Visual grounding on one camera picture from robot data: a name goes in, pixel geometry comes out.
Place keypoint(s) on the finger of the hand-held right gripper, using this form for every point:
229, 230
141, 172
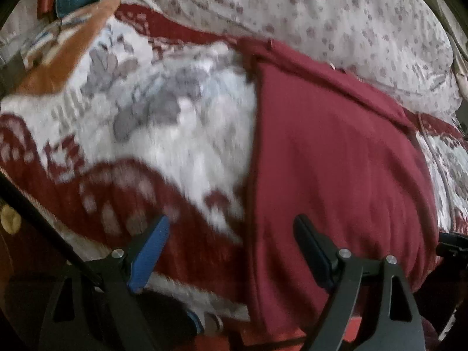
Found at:
453, 245

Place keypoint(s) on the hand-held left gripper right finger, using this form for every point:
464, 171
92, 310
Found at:
314, 256

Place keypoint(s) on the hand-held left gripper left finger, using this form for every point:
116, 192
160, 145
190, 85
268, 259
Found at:
148, 256

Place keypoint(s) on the dark red knit garment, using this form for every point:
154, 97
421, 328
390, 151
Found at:
329, 153

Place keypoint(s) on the orange red cloth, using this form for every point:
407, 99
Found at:
237, 340

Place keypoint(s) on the plush floral blanket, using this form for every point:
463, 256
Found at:
164, 135

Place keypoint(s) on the yellow round object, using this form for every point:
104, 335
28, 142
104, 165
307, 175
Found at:
9, 219

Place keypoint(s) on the floral print bedsheet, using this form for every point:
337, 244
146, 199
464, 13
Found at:
310, 11

